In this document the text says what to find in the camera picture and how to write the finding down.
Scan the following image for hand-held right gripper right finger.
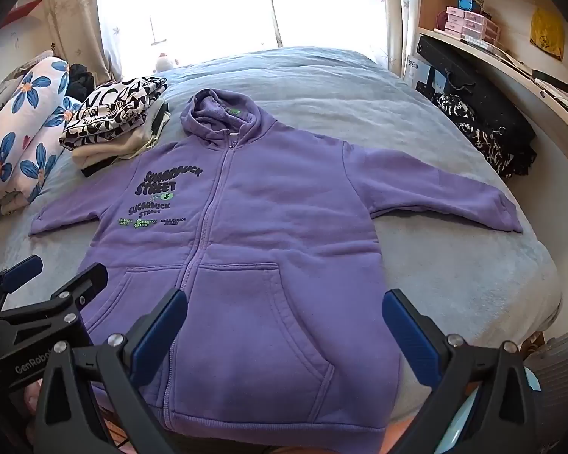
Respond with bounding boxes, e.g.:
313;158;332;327
382;288;543;454

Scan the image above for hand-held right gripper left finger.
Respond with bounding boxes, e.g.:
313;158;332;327
32;288;189;454

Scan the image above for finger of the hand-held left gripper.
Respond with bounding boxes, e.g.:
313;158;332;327
0;263;109;337
0;254;45;314

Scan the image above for purple zip hoodie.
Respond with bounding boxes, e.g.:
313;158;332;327
28;87;524;440

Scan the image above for blue floral rolled blanket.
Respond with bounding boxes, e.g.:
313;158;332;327
0;56;83;216

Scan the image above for beige folded garment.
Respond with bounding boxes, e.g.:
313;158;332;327
71;99;173;178

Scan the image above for grey ribbed suitcase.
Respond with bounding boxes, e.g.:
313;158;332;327
523;322;568;454

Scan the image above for black white printed garment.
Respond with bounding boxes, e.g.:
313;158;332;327
59;76;169;149

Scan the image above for black white patterned cloth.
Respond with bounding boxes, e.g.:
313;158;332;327
431;92;512;180

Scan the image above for small plush toy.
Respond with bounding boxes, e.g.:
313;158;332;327
154;52;181;73

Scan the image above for grey fleece blanket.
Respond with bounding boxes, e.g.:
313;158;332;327
0;46;563;431

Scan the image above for white cartoon printed board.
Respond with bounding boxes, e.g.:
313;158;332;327
0;0;45;105

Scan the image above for long black case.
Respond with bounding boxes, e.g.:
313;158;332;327
417;35;538;176

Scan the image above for white cardboard box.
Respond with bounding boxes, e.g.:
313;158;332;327
404;54;436;90

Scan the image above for flat black item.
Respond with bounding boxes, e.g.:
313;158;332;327
532;70;568;109

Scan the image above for pink storage box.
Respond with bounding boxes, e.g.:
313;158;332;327
445;7;484;39
461;12;502;45

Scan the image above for yellow bag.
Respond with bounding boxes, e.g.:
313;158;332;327
530;7;565;61

